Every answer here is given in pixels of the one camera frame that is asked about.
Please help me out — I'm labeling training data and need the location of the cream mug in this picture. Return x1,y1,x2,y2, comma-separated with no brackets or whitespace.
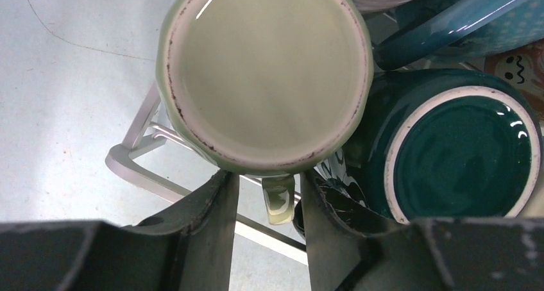
518,155,543,218

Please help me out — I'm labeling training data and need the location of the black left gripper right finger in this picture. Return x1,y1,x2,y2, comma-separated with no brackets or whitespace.
300,170,543,290

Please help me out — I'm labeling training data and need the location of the white wire dish rack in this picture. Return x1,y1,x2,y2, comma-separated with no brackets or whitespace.
105,83,308,265

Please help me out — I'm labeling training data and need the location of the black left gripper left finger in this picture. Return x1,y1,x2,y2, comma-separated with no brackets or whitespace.
1,170,239,290

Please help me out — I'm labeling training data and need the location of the light green mug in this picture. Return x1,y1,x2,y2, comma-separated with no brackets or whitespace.
156,0,373,225

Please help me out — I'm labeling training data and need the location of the pink ghost pattern mug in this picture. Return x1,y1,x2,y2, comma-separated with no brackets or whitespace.
484,39,543,122

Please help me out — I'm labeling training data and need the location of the light blue dotted mug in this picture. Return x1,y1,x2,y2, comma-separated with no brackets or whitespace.
374,0,543,71

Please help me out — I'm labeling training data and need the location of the dark teal mug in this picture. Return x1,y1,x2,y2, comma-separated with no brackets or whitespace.
292,69,543,240

